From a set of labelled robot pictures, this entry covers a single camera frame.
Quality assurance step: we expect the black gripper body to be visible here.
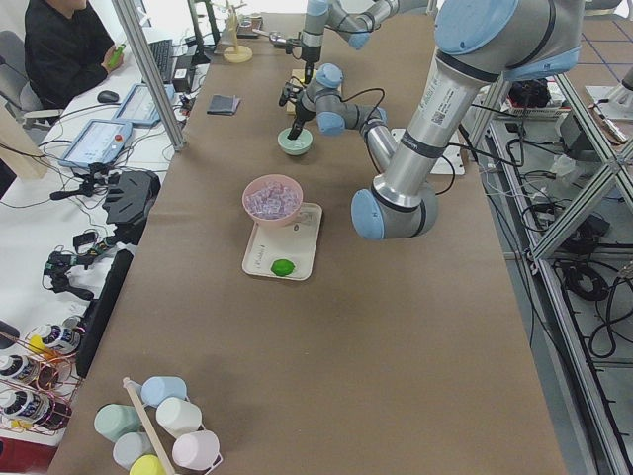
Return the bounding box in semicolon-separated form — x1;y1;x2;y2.
300;34;321;63
295;96;317;127

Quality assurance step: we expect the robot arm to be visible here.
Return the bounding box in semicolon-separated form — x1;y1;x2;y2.
298;0;435;84
288;0;585;240

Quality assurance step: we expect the mint green bowl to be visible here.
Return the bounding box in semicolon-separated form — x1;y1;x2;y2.
277;128;314;156

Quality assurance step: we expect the metal ice scoop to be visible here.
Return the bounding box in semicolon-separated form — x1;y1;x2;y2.
253;29;295;50

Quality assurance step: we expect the pink bowl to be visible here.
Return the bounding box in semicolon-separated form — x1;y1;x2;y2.
241;174;304;227

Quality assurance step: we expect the clear ice cube pile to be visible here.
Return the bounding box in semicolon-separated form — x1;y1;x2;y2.
245;180;302;220

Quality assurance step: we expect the bamboo cutting board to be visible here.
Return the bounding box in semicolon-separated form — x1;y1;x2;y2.
285;68;305;116

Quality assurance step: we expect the grey folded cloth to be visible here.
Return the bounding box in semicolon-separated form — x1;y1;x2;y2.
207;94;241;116

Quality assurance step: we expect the wooden mug tree stand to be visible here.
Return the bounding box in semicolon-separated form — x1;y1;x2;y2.
216;1;252;63

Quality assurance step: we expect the cream rabbit tray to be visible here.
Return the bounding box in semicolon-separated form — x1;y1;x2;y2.
241;203;322;281

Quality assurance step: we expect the green lime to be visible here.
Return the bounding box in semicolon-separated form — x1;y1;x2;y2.
270;258;296;277

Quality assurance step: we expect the black keyboard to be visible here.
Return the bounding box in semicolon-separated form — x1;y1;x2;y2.
148;39;174;84

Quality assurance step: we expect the blue teach pendant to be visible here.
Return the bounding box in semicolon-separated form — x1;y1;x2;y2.
58;119;133;169
113;83;160;128

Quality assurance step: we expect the black plastic stand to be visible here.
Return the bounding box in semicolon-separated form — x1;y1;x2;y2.
102;170;161;247

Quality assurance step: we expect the black computer mouse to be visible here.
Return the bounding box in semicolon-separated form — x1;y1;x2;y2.
97;90;120;104

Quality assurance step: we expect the person in black shirt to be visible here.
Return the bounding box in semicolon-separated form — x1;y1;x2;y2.
24;0;124;109

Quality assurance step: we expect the blue cup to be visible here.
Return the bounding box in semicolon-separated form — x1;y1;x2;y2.
140;376;188;408

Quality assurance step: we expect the white cup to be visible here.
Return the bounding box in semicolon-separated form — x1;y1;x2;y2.
155;397;202;438

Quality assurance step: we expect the wooden cup rack rod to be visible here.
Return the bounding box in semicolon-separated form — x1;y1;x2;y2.
122;376;176;475

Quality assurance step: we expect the pink cup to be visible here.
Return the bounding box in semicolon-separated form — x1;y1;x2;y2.
172;430;223;471

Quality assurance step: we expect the green cup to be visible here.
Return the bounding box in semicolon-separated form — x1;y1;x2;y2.
93;404;141;442

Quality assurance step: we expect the grey cup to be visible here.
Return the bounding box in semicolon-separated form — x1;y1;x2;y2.
113;432;154;470

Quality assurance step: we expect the yellow cup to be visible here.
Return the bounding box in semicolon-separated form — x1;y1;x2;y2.
129;454;166;475

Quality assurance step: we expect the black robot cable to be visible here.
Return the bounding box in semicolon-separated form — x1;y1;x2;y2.
340;87;387;130

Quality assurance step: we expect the copper wire bottle rack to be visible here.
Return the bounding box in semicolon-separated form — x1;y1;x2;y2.
1;317;83;436

